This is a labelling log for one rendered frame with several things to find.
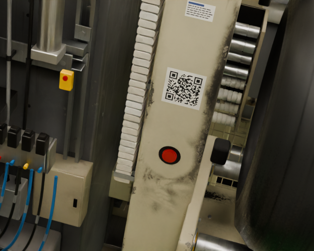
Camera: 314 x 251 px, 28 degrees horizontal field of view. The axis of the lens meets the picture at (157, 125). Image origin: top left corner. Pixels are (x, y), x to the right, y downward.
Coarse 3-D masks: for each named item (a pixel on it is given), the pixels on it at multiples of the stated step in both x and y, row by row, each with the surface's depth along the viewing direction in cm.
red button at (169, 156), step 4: (164, 152) 126; (168, 152) 126; (172, 152) 126; (164, 156) 126; (168, 156) 126; (172, 156) 126; (176, 156) 126; (164, 160) 127; (168, 160) 127; (172, 160) 127
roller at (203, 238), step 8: (200, 240) 128; (208, 240) 128; (216, 240) 128; (224, 240) 129; (200, 248) 128; (208, 248) 128; (216, 248) 128; (224, 248) 128; (232, 248) 128; (240, 248) 128; (248, 248) 128
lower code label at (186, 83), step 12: (168, 72) 116; (180, 72) 116; (168, 84) 118; (180, 84) 117; (192, 84) 117; (204, 84) 116; (168, 96) 119; (180, 96) 119; (192, 96) 118; (192, 108) 119
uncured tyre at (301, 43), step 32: (288, 32) 107; (288, 64) 101; (288, 96) 99; (256, 128) 145; (288, 128) 98; (256, 160) 106; (288, 160) 99; (256, 192) 105; (288, 192) 100; (256, 224) 109; (288, 224) 104
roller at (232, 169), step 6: (228, 162) 151; (234, 162) 152; (240, 162) 152; (216, 168) 151; (222, 168) 151; (228, 168) 151; (234, 168) 151; (216, 174) 152; (222, 174) 151; (228, 174) 151; (234, 174) 151
